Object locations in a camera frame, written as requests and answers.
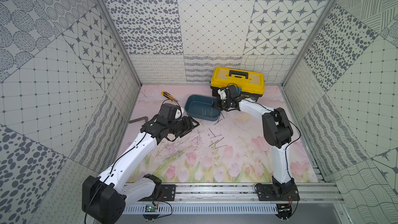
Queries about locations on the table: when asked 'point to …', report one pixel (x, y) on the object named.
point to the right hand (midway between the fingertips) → (212, 106)
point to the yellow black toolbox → (250, 83)
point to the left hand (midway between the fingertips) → (196, 123)
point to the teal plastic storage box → (193, 106)
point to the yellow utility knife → (168, 96)
